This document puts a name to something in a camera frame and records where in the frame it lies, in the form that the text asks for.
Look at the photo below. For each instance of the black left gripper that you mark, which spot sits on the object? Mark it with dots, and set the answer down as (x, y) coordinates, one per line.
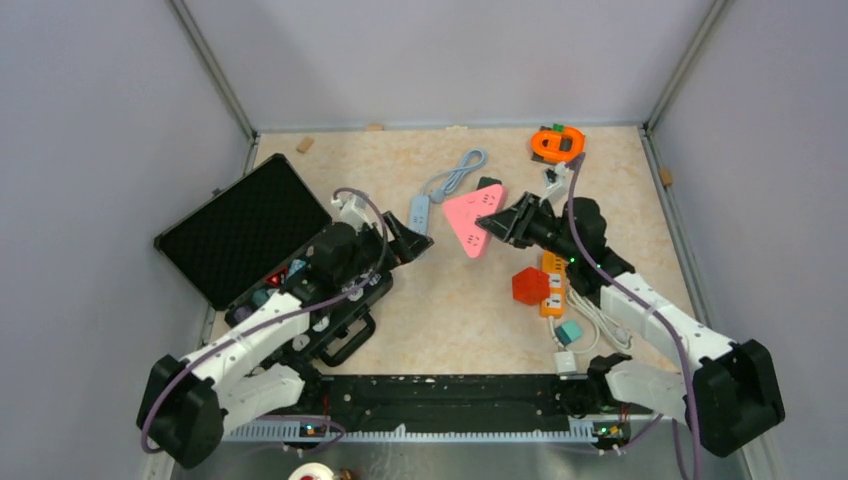
(405, 246)

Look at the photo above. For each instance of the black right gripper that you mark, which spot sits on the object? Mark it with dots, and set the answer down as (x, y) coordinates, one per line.
(513, 223)

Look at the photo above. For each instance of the pink triangular power strip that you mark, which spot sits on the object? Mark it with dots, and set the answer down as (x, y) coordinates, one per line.
(463, 212)

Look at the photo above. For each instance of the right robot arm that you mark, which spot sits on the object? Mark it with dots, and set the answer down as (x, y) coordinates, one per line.
(725, 391)

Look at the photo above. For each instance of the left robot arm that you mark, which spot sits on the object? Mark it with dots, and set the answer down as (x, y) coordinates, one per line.
(190, 403)

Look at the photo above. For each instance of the white plug adapter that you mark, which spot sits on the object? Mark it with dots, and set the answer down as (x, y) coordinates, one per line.
(565, 363)

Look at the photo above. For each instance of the light blue power strip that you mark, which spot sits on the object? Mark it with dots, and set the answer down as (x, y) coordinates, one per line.
(418, 220)

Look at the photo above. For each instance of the dark green cube adapter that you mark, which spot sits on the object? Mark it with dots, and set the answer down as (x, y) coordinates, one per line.
(485, 182)

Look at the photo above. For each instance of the red cube socket adapter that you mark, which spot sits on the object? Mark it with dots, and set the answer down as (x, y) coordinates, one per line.
(531, 286)

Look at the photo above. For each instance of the orange power strip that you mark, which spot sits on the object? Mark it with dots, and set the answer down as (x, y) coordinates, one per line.
(555, 303)

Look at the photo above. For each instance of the teal cube adapter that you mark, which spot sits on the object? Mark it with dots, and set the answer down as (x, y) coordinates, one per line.
(567, 332)

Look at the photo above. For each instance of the small wooden block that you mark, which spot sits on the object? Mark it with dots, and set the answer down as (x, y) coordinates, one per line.
(305, 144)

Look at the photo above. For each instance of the black poker chip case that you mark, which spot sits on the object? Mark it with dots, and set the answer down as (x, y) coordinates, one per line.
(253, 240)

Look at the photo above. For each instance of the wooden block at right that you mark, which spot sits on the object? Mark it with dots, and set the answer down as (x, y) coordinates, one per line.
(666, 177)

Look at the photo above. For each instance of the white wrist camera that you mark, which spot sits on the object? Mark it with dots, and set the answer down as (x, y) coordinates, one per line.
(557, 181)

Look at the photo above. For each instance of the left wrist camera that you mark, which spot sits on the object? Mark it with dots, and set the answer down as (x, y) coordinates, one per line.
(352, 211)

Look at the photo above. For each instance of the dark square base plate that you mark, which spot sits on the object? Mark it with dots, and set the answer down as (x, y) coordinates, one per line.
(546, 159)

